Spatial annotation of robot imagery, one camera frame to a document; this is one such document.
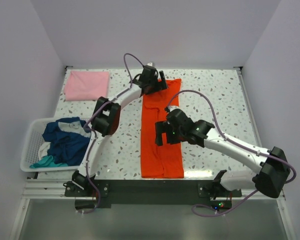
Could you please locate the orange t shirt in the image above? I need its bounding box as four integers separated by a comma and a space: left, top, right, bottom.
140, 78, 184, 179

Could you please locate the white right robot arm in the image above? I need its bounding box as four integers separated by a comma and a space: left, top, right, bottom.
155, 108, 291, 199

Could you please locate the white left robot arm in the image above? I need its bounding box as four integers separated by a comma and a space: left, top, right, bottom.
71, 65, 168, 196

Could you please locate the folded pink t shirt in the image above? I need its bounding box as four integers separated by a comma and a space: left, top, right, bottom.
64, 70, 110, 102

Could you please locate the navy blue t shirt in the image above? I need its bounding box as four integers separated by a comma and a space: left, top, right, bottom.
42, 117, 91, 166

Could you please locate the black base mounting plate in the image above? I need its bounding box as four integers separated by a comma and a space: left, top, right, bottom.
63, 179, 242, 210

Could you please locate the teal t shirt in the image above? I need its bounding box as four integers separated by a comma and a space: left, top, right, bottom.
29, 155, 68, 169

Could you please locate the white garment in basket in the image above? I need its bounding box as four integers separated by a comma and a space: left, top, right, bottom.
38, 142, 51, 160

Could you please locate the white plastic laundry basket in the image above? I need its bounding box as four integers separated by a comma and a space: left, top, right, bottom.
20, 118, 92, 172

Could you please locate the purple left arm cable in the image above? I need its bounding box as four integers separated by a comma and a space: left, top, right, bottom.
74, 52, 147, 215

